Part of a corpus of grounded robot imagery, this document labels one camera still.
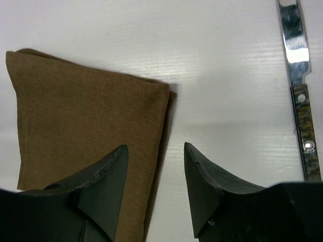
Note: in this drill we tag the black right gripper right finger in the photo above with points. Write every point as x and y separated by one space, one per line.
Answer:
225 207

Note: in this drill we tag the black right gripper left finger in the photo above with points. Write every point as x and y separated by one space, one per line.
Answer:
82 207

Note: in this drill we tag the silver knife dark handle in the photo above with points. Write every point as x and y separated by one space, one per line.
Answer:
296 50

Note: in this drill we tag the brown cloth napkin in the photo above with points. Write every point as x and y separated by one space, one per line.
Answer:
70 116

